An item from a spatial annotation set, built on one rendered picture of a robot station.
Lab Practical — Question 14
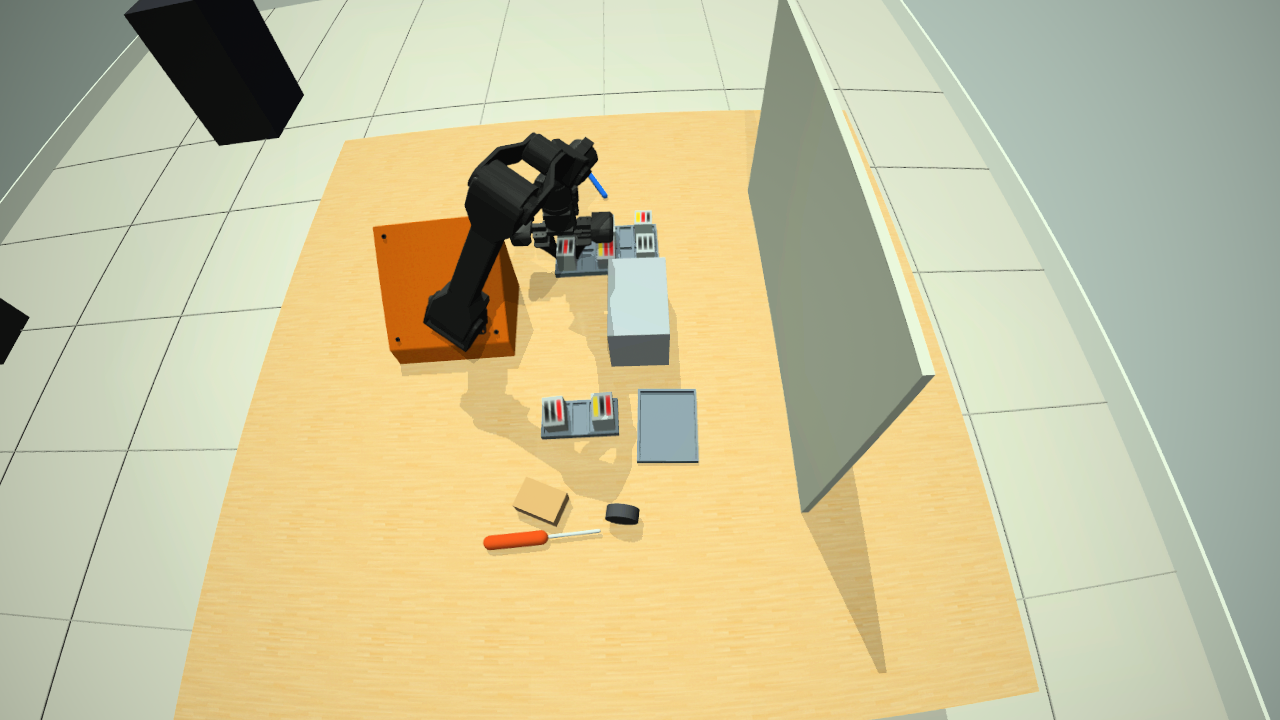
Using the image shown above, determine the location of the orange-handled screwdriver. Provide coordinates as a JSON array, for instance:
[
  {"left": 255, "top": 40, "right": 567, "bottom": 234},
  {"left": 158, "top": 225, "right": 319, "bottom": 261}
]
[{"left": 484, "top": 529, "right": 602, "bottom": 550}]

